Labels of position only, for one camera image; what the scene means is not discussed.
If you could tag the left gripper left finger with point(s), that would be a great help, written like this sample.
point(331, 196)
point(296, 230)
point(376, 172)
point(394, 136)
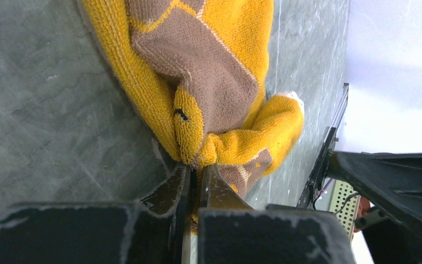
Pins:
point(168, 228)

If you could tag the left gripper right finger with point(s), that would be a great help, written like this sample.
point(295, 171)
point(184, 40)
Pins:
point(218, 198)

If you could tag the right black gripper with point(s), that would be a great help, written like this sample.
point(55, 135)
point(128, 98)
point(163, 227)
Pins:
point(393, 183)

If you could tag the brown yellow cloth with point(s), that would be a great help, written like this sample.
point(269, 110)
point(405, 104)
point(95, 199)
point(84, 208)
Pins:
point(195, 72)

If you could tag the perforated metal plate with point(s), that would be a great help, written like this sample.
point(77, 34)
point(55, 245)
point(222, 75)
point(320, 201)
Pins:
point(344, 205)

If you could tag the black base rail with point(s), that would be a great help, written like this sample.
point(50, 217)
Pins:
point(315, 185)

